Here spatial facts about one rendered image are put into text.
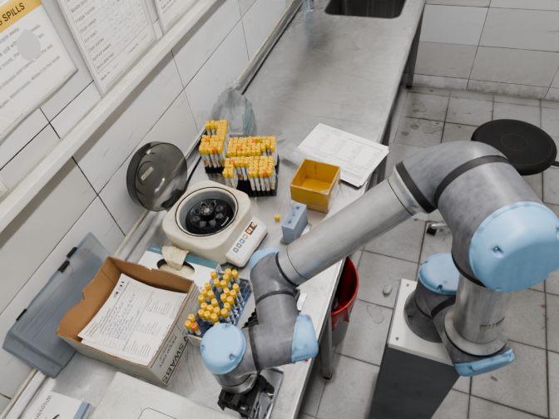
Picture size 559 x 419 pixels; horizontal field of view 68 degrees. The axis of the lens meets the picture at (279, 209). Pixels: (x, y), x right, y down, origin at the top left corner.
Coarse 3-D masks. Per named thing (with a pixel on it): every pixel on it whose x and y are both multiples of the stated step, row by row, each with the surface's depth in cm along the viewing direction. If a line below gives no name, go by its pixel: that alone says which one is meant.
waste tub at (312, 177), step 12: (300, 168) 140; (312, 168) 144; (324, 168) 141; (336, 168) 139; (300, 180) 144; (312, 180) 148; (324, 180) 146; (336, 180) 137; (300, 192) 136; (312, 192) 133; (324, 192) 144; (336, 192) 142; (312, 204) 138; (324, 204) 135
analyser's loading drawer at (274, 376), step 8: (272, 368) 102; (280, 368) 102; (264, 376) 103; (272, 376) 103; (280, 376) 103; (272, 384) 102; (272, 400) 99; (240, 416) 98; (256, 416) 98; (264, 416) 97
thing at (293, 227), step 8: (296, 208) 129; (304, 208) 128; (288, 216) 127; (296, 216) 127; (304, 216) 131; (288, 224) 125; (296, 224) 125; (304, 224) 133; (288, 232) 126; (296, 232) 127; (304, 232) 134; (280, 240) 132; (288, 240) 130
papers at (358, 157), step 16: (320, 128) 164; (304, 144) 160; (320, 144) 158; (336, 144) 158; (352, 144) 157; (368, 144) 156; (336, 160) 152; (352, 160) 151; (368, 160) 150; (352, 176) 146; (368, 176) 146
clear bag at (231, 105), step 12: (228, 84) 161; (228, 96) 159; (240, 96) 160; (216, 108) 161; (228, 108) 159; (240, 108) 159; (216, 120) 160; (228, 120) 159; (240, 120) 159; (252, 120) 170; (240, 132) 161
